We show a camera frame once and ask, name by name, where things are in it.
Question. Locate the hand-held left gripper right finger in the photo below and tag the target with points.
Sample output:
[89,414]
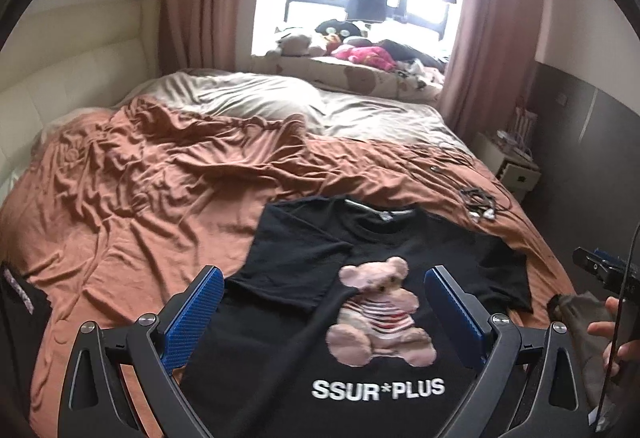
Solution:
[452,313]

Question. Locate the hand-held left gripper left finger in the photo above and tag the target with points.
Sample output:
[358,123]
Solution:
[192,313]

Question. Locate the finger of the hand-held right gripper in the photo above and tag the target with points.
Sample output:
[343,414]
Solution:
[587,258]

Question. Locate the black bear print T-shirt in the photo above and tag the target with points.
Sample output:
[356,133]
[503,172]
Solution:
[280,268]

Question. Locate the person's right hand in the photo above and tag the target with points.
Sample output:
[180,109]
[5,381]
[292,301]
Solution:
[605,328]

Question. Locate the white nightstand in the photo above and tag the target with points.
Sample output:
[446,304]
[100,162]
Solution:
[510,168]

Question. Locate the brown bed sheet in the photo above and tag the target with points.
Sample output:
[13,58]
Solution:
[150,198]

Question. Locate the striped bag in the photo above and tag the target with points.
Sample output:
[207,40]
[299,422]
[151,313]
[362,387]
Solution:
[524,123]

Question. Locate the dark cloth with printed strip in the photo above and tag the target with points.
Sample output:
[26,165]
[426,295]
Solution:
[20,343]

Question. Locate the beige duvet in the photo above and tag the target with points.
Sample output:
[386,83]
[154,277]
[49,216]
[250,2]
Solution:
[240,98]

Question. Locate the dark cloth on sill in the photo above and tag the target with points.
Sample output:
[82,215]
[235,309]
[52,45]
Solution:
[410,50]

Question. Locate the pink plush toy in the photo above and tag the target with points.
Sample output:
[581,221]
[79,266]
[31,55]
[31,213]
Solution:
[362,55]

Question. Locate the patterned sill cushion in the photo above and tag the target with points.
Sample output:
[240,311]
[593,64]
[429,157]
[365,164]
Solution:
[320,70]

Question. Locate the white padded headboard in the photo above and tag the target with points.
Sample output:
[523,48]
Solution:
[75,63]

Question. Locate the beige plush toy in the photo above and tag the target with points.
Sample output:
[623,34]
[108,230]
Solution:
[297,43]

